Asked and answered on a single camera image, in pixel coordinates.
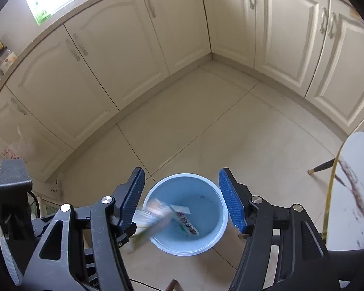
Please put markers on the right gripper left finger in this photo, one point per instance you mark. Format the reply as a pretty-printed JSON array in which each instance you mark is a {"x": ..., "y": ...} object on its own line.
[{"x": 103, "y": 228}]

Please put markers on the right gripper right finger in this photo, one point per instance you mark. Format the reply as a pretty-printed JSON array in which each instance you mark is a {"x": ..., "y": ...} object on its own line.
[{"x": 303, "y": 260}]

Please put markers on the green white falling wrapper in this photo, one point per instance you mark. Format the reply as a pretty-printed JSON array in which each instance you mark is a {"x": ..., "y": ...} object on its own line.
[{"x": 150, "y": 220}]

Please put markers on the red white checkered wrapper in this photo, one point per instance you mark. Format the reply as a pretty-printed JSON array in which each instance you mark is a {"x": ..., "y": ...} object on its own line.
[{"x": 181, "y": 216}]

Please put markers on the blue plastic trash bin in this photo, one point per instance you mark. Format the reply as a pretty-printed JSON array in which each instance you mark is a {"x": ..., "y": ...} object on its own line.
[{"x": 200, "y": 215}]

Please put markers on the round white marble table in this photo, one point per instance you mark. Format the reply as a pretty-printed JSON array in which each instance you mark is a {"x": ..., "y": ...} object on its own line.
[{"x": 344, "y": 210}]

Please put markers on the large sauce jar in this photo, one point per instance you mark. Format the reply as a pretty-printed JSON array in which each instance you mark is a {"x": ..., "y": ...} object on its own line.
[{"x": 3, "y": 54}]

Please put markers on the green dish soap bottle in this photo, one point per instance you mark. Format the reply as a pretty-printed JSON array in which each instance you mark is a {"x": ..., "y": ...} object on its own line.
[{"x": 40, "y": 14}]

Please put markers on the lower cream cabinets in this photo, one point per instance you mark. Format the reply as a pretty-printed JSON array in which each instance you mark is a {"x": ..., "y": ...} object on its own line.
[{"x": 88, "y": 65}]

